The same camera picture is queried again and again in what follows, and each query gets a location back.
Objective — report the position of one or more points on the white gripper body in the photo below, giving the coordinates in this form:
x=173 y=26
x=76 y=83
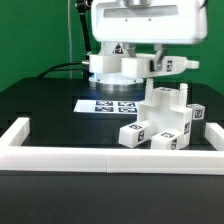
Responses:
x=149 y=21

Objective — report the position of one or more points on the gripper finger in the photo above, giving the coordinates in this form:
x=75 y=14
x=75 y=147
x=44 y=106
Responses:
x=156 y=62
x=130 y=48

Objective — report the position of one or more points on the white chair back part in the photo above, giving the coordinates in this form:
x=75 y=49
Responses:
x=139 y=66

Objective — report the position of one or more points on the white chair seat part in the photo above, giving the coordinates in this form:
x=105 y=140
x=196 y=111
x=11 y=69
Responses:
x=166 y=108

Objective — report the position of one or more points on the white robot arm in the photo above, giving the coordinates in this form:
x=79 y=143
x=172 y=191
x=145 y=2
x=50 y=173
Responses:
x=118 y=48

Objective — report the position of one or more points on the black pole with clamp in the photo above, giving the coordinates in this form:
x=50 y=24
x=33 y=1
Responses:
x=82 y=7

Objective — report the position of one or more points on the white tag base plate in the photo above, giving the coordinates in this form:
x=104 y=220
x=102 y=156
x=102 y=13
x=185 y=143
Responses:
x=103 y=106

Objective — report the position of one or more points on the white U-shaped frame fence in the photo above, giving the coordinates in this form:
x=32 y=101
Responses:
x=15 y=156

